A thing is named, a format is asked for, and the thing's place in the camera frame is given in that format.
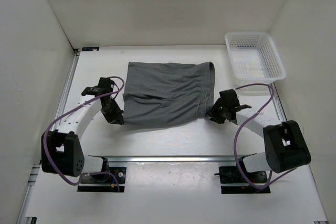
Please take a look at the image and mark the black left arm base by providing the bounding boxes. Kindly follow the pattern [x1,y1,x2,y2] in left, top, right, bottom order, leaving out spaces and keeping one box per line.
[77,159,127,193]

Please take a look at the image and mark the white perforated plastic basket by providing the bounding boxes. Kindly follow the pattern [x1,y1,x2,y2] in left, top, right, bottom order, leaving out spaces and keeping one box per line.
[225,31,286,84]

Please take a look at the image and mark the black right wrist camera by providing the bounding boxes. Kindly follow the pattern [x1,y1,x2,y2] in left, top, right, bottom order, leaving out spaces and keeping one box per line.
[219,89,251,112]

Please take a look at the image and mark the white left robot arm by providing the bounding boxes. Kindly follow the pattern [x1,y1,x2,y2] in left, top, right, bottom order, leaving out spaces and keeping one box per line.
[41,95,124,182]

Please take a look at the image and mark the aluminium rail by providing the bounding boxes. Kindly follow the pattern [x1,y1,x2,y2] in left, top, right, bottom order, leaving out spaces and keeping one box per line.
[15,48,82,223]
[86,155,259,165]

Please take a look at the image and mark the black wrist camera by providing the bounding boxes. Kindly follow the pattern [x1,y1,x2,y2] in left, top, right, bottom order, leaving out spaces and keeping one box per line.
[219,89,251,112]
[81,77,115,97]

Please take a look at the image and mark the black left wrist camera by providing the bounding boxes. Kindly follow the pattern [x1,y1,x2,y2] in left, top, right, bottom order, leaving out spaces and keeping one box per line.
[81,77,115,97]

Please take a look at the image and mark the grey drawstring shorts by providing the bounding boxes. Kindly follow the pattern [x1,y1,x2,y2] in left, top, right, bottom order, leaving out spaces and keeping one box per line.
[123,62,215,129]

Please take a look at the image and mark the aluminium front rail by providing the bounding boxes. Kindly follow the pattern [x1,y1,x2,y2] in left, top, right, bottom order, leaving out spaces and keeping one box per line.
[86,155,259,165]

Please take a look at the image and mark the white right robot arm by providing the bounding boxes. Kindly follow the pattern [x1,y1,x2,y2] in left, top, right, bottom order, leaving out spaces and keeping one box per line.
[208,98,311,182]

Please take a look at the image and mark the aluminium left side rail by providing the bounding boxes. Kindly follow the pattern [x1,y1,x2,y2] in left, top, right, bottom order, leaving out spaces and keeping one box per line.
[15,48,82,223]

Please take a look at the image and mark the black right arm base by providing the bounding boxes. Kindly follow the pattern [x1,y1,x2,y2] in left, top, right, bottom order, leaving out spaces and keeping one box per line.
[214,161,270,195]

